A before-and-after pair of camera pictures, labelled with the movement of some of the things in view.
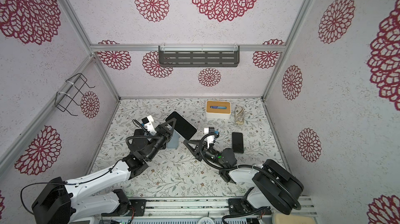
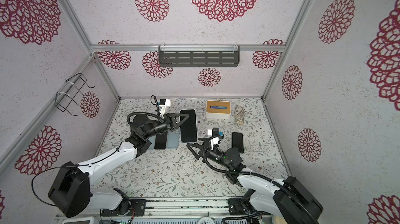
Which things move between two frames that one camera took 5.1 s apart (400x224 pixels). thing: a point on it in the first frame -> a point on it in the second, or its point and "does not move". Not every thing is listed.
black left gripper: x=165 y=132 -> x=170 y=120
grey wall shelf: x=198 y=56 does not move
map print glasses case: x=239 y=115 does not move
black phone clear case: x=237 y=142 does not move
